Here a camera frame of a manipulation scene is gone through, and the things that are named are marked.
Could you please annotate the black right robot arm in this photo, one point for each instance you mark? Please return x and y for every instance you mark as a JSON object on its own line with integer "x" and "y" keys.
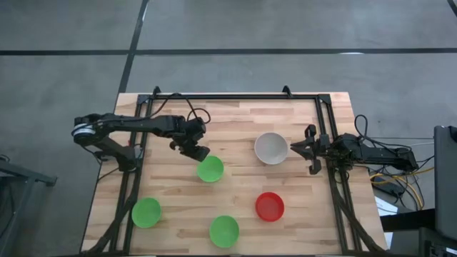
{"x": 378, "y": 153}

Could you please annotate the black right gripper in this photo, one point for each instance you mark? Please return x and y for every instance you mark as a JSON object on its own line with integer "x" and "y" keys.
{"x": 317, "y": 151}

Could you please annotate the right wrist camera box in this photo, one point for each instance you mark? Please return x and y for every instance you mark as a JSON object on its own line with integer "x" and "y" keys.
{"x": 325, "y": 148}

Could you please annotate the black aluminium frame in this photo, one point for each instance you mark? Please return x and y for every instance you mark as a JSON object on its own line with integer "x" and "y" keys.
{"x": 232, "y": 96}

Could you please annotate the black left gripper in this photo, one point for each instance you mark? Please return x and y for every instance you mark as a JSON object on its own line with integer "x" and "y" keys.
{"x": 176, "y": 128}

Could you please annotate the green plastic bowl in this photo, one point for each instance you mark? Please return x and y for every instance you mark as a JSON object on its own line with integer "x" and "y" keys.
{"x": 146, "y": 213}
{"x": 224, "y": 232}
{"x": 211, "y": 170}

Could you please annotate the white paper sheet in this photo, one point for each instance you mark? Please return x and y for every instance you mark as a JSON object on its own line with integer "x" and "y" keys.
{"x": 383, "y": 207}

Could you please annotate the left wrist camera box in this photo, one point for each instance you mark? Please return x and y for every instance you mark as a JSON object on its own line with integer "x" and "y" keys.
{"x": 196, "y": 128}

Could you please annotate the black power brick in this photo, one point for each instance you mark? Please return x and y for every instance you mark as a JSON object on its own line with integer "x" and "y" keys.
{"x": 391, "y": 187}

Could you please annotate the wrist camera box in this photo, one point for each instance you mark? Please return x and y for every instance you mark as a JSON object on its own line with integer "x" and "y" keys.
{"x": 196, "y": 128}
{"x": 325, "y": 148}

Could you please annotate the white ribbed bowl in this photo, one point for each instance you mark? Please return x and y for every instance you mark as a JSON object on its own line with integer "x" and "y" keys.
{"x": 271, "y": 150}

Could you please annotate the dark grey computer case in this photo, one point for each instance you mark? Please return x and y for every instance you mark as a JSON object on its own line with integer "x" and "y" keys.
{"x": 446, "y": 178}

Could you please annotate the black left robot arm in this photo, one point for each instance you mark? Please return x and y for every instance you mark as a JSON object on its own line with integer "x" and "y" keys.
{"x": 118, "y": 123}

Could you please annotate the grey metal cart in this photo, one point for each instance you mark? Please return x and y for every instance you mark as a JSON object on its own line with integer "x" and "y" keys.
{"x": 21, "y": 174}

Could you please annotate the red plastic bowl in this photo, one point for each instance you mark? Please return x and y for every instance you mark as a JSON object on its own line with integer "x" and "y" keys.
{"x": 269, "y": 207}

